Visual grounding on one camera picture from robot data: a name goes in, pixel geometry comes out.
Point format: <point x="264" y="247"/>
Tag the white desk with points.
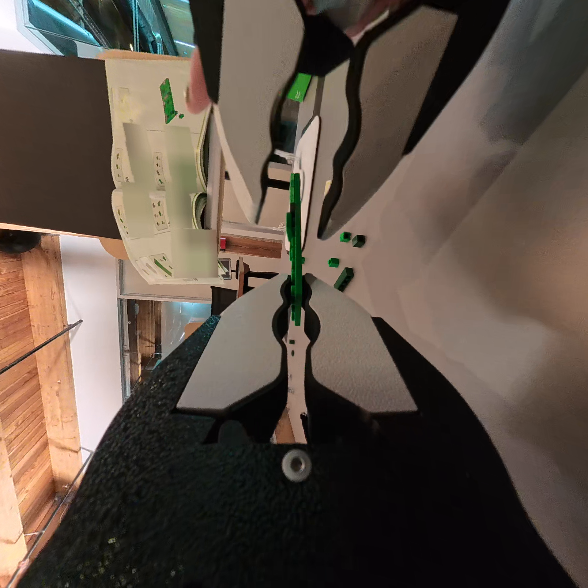
<point x="459" y="275"/>

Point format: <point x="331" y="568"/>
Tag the person's right hand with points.
<point x="198" y="92"/>

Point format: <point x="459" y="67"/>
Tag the scattered loose green bricks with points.
<point x="343" y="278"/>

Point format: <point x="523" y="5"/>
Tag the green mosaic brick plate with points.
<point x="296" y="257"/>

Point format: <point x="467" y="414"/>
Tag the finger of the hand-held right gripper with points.
<point x="395" y="101"/>
<point x="252" y="92"/>

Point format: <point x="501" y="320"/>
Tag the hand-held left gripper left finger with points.
<point x="239" y="358"/>

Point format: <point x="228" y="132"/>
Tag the black flat panel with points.
<point x="55" y="138"/>

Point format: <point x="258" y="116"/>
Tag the brick building instruction booklet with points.
<point x="138" y="82"/>

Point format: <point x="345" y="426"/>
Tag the black round object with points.
<point x="18" y="242"/>

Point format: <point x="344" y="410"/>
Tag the black metal rod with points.
<point x="41" y="347"/>

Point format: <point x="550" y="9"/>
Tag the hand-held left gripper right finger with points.
<point x="358" y="363"/>

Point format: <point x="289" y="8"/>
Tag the white oval board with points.
<point x="308" y="147"/>

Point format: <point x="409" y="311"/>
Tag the glass partition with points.
<point x="92" y="23"/>

